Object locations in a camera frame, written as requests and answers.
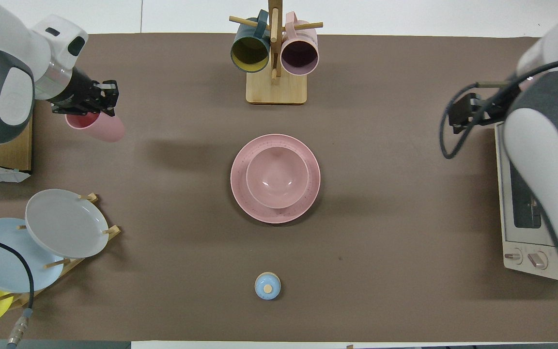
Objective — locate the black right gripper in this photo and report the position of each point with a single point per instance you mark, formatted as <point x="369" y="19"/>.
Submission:
<point x="499" y="104"/>

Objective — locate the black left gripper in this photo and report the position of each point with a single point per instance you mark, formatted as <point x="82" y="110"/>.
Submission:
<point x="78" y="92"/>

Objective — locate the pink tumbler cup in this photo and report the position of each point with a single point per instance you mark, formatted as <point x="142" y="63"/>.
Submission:
<point x="109" y="130"/>

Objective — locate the pink bowl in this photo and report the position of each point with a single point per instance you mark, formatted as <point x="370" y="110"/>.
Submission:
<point x="277" y="177"/>

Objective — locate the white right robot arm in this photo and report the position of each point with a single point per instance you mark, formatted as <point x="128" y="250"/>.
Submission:
<point x="540" y="145"/>

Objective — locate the grey plate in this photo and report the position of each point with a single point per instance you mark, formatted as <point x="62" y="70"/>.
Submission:
<point x="66" y="223"/>

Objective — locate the wooden plate rack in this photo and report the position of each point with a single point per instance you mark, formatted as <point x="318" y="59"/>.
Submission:
<point x="114" y="231"/>

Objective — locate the white toaster oven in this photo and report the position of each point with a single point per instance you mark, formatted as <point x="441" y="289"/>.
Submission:
<point x="521" y="242"/>

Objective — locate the dark teal mug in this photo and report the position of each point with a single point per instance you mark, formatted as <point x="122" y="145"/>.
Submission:
<point x="250" y="51"/>

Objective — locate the pink speckled plate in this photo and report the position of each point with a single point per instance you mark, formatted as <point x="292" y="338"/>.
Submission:
<point x="240" y="184"/>

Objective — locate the pale pink mug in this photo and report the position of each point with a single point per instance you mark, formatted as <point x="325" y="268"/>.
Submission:
<point x="299" y="54"/>

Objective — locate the wooden mug tree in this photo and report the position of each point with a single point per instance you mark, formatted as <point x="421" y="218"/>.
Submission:
<point x="276" y="89"/>

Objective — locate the brown table mat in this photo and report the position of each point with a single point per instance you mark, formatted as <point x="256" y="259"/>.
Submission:
<point x="162" y="291"/>

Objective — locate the blue bell with wooden knob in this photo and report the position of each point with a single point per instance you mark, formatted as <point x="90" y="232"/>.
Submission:
<point x="267" y="287"/>

